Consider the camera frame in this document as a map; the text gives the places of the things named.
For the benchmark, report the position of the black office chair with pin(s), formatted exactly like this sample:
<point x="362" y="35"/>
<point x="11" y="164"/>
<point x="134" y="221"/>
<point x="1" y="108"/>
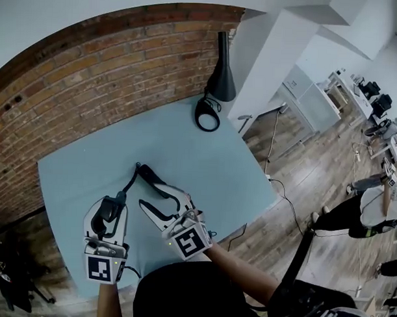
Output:
<point x="382" y="104"/>
<point x="297" y="265"/>
<point x="370" y="88"/>
<point x="15" y="288"/>

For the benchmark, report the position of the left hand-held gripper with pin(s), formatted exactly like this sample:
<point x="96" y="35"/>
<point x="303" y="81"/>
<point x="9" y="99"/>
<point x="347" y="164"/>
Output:
<point x="100" y="268"/>

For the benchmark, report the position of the black desk lamp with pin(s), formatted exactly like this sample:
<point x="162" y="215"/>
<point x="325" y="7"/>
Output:
<point x="223" y="80"/>

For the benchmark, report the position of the person's black shirt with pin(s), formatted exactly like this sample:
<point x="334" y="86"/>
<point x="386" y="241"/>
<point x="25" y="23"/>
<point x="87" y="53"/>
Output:
<point x="193" y="294"/>

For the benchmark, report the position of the white office desk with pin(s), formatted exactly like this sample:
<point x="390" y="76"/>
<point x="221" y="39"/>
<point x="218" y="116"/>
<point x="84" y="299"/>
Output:
<point x="363" y="103"/>

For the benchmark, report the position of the white side cabinet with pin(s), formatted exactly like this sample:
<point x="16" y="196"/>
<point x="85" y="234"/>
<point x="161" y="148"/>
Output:
<point x="320" y="107"/>

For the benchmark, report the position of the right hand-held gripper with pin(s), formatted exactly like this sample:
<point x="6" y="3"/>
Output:
<point x="189" y="242"/>

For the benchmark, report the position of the person's right forearm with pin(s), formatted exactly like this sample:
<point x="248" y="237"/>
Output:
<point x="240" y="273"/>

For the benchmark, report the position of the person's left forearm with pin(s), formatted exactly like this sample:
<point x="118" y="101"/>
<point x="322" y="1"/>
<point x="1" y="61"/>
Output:
<point x="110" y="301"/>

